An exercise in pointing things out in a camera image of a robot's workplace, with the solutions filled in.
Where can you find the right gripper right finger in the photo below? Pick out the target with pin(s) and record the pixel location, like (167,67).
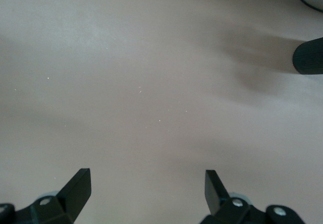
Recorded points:
(214,196)

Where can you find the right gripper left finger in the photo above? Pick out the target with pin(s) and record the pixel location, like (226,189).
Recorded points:
(73,193)

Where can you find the black ribbed cylinder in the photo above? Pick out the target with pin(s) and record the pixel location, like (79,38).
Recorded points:
(309,56)

